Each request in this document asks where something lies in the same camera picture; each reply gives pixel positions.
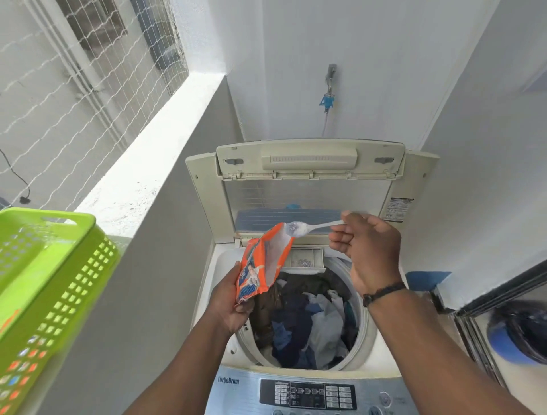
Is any person's right hand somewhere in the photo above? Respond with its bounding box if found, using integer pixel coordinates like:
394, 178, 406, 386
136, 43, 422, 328
328, 211, 405, 296

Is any person's left hand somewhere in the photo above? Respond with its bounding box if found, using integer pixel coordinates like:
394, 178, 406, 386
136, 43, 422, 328
204, 261, 257, 338

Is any white plastic spoon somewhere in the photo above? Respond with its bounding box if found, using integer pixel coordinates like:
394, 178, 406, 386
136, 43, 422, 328
285, 219, 346, 238

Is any orange detergent powder packet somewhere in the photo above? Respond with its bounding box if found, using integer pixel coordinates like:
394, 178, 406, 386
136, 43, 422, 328
235, 222, 296, 305

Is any person's left forearm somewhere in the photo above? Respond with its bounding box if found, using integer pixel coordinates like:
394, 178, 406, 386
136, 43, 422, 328
123, 311, 235, 415

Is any person's right forearm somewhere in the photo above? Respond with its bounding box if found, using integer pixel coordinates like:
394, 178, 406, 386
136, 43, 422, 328
363, 286, 537, 415

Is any white detergent drawer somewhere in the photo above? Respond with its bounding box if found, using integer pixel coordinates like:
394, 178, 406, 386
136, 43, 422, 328
279, 247, 326, 275

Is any cream washing machine lid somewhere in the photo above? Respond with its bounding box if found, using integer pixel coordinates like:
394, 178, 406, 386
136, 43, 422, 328
185, 139, 441, 245

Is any pile of clothes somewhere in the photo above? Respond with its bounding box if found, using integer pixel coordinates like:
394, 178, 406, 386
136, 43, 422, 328
250, 274, 360, 371

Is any blue mat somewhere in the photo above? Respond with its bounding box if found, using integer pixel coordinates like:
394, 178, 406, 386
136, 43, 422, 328
405, 271, 453, 292

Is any white top-load washing machine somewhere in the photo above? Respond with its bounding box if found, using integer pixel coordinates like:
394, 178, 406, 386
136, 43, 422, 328
190, 237, 421, 415

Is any green plastic laundry basket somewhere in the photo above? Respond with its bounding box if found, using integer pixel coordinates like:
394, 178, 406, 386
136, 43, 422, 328
0, 207, 121, 415

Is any blue plastic bucket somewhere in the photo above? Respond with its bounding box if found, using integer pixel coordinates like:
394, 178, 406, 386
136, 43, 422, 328
487, 299, 547, 367

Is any white safety net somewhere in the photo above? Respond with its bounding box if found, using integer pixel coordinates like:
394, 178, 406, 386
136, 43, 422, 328
0, 0, 190, 211

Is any black wrist bracelet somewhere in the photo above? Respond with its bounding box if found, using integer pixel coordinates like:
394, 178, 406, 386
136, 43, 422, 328
362, 281, 407, 308

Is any metal wall tap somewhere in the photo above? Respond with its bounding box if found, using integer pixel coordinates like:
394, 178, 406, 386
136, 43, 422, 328
323, 64, 338, 97

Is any black cable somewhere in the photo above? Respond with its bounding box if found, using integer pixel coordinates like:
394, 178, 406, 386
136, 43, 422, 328
0, 147, 32, 205

